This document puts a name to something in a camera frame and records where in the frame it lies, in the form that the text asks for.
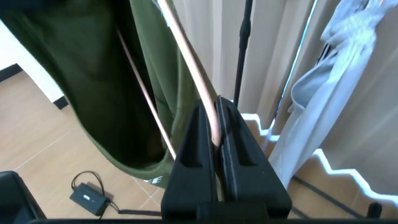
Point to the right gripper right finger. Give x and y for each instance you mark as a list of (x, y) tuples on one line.
[(255, 186)]

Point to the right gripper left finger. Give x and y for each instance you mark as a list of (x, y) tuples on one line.
[(189, 186)]

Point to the pale grey shorts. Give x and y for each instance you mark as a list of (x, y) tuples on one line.
[(326, 102)]

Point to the pink clothes hanger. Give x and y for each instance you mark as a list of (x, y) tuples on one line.
[(190, 62)]

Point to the green garment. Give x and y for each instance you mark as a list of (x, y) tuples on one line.
[(93, 77)]

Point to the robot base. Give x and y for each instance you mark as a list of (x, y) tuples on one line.
[(15, 199)]

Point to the black clothes rack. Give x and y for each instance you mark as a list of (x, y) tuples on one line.
[(244, 37)]

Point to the black power adapter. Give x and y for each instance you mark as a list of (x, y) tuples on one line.
[(88, 199)]

